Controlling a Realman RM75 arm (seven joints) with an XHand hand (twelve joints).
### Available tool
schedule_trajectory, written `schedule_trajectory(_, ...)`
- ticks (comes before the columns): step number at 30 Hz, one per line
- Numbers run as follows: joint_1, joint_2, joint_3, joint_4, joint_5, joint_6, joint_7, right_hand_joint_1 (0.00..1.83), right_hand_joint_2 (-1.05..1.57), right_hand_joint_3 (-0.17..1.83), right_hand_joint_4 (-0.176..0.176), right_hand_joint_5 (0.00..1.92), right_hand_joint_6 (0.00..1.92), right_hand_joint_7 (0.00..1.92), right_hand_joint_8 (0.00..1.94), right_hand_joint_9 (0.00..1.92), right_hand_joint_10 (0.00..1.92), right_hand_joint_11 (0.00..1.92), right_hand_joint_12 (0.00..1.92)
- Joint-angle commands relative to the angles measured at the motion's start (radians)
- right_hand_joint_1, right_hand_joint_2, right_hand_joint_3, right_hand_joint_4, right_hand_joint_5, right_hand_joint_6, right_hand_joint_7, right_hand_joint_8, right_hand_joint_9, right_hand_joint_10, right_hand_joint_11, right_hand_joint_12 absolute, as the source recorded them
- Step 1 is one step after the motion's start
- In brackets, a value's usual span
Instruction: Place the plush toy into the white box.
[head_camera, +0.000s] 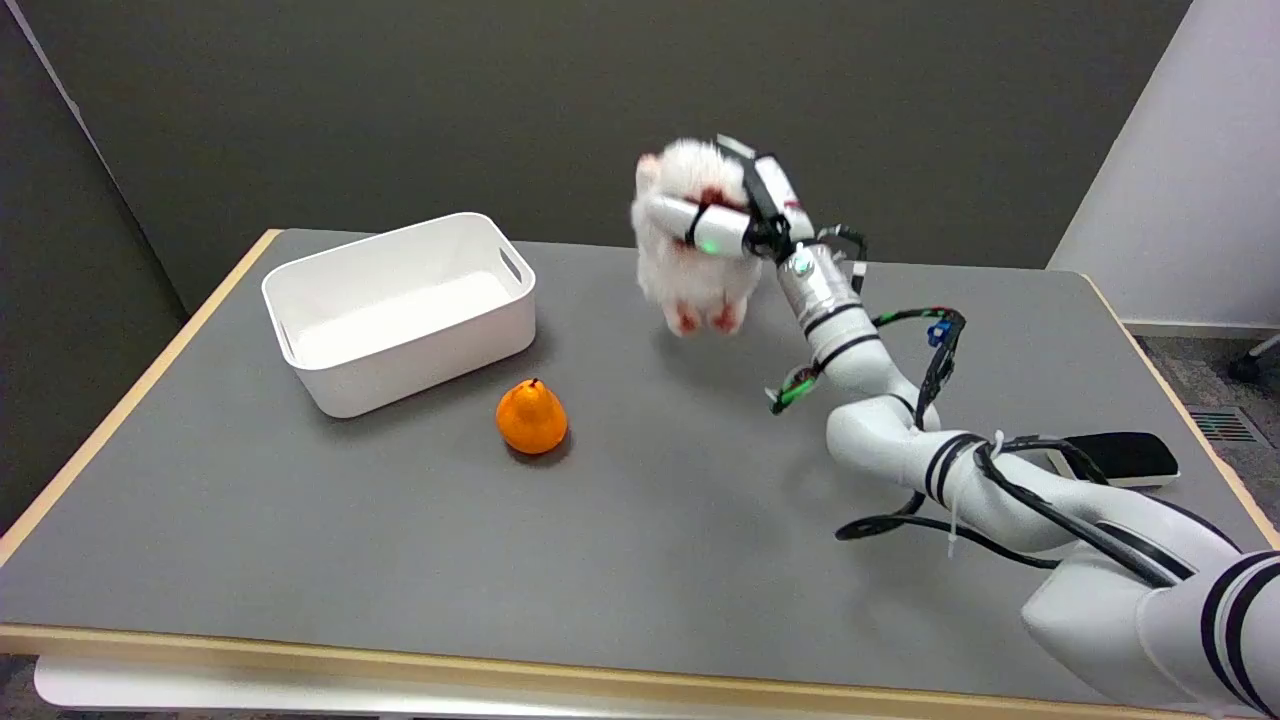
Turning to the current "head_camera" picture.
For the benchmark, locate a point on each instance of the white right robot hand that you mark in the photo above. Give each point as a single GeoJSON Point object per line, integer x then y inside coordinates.
{"type": "Point", "coordinates": [742, 222]}

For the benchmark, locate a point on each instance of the white fluffy plush toy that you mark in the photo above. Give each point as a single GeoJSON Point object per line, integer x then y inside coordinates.
{"type": "Point", "coordinates": [690, 270]}

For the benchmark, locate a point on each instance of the orange pear-shaped toy fruit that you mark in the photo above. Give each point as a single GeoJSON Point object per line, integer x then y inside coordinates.
{"type": "Point", "coordinates": [531, 418]}

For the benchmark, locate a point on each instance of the white plastic storage box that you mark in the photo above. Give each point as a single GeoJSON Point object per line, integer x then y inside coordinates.
{"type": "Point", "coordinates": [400, 312]}

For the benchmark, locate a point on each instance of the black and white flat device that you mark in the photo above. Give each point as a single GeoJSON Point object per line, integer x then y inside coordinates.
{"type": "Point", "coordinates": [1120, 458]}

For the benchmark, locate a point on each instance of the black chair caster wheel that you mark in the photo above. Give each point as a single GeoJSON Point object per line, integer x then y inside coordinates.
{"type": "Point", "coordinates": [1244, 368]}

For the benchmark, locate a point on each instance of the grey floor vent grille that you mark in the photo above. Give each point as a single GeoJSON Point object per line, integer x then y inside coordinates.
{"type": "Point", "coordinates": [1224, 425]}

